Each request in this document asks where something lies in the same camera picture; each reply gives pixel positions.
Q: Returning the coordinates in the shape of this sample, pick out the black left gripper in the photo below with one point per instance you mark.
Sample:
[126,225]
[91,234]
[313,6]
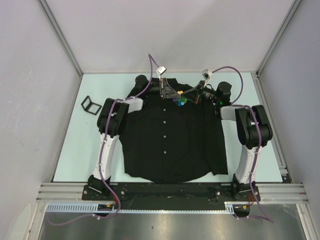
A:
[166,91]

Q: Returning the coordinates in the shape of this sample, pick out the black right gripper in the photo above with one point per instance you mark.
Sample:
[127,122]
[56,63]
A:
[193,94]

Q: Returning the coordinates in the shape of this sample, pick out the colourful flower plush brooch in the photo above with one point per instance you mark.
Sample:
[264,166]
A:
[181,100]

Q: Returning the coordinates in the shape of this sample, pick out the black button-up shirt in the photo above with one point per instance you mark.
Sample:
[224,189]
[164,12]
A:
[166,143]

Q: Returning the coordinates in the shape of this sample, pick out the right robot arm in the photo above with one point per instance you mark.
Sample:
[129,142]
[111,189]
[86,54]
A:
[253,129]

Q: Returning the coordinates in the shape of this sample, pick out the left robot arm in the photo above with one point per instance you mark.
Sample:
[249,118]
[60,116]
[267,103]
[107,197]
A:
[111,124]

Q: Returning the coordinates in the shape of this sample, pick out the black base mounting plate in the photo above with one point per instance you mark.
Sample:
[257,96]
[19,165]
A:
[145,194]

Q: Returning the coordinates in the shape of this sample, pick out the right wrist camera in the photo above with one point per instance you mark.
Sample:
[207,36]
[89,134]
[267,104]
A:
[207,74]

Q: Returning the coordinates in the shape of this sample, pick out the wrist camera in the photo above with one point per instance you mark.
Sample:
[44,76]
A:
[160,70]
[207,74]

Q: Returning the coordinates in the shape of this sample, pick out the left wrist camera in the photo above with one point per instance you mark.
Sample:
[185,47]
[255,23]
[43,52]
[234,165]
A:
[160,70]

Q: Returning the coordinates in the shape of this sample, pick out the grey cable duct rail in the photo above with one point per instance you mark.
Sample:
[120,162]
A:
[104,208]

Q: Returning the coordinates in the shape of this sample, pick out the aluminium front frame rail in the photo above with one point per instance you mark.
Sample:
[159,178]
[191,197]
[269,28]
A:
[271,193]

